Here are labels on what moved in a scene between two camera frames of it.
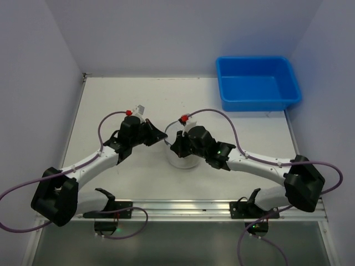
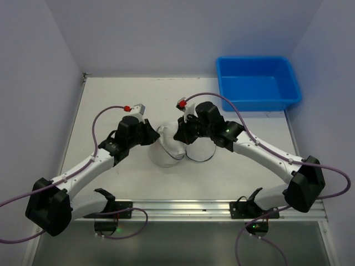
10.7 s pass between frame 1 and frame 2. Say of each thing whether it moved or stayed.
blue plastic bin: stayed
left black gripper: stayed
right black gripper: moved
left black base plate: stayed
